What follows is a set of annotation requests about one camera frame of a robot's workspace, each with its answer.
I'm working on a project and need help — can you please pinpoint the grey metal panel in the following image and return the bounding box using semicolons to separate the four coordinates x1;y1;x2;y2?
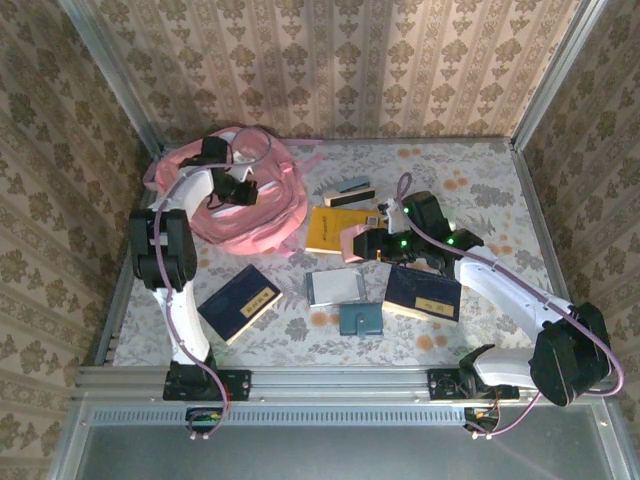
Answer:
47;389;640;480

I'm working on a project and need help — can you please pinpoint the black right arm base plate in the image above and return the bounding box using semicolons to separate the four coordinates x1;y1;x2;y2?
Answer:
427;368;519;402

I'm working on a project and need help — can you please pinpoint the aluminium right corner post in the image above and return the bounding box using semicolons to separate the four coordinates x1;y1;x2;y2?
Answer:
509;0;609;151

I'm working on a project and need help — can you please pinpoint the pink school backpack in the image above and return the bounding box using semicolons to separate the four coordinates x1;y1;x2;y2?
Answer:
142;125;327;259

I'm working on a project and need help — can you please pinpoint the aluminium back rail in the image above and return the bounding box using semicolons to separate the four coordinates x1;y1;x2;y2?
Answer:
279;135;516;149

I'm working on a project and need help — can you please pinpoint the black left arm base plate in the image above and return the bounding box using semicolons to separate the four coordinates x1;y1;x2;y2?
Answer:
163;368;252;402

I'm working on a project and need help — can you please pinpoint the black wooden board eraser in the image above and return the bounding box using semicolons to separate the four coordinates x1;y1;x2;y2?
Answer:
322;189;376;207

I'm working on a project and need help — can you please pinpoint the aluminium front frame rail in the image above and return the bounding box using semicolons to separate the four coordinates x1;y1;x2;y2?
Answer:
74;363;612;402

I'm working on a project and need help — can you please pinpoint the floral table cloth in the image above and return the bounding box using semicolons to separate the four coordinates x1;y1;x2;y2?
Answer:
113;142;576;367

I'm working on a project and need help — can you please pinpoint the teal stapler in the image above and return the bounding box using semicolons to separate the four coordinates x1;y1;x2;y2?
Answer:
335;177;374;194

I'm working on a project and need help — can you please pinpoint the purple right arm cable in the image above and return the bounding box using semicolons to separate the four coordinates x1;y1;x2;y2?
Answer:
394;172;626;441

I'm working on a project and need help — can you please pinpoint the aluminium corner post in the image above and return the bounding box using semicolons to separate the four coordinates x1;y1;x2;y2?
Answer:
509;0;609;151
58;0;166;157

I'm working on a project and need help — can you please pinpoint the slotted grey cable duct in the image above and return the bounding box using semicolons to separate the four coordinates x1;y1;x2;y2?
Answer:
88;405;474;427

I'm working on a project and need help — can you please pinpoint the yellow paperback book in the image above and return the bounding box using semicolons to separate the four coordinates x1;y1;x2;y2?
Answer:
304;206;389;256

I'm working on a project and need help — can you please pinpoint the aluminium right side rail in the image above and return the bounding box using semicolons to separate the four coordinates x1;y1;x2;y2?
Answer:
509;142;591;364

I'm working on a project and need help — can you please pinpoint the aluminium left corner post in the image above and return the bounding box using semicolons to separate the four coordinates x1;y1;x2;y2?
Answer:
58;0;166;157

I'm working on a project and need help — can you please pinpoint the grey white notebook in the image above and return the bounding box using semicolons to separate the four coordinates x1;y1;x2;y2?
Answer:
304;268;366;305

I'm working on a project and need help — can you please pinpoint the navy book with gold label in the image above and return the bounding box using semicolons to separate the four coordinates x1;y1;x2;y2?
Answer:
382;263;461;327
196;264;285;345

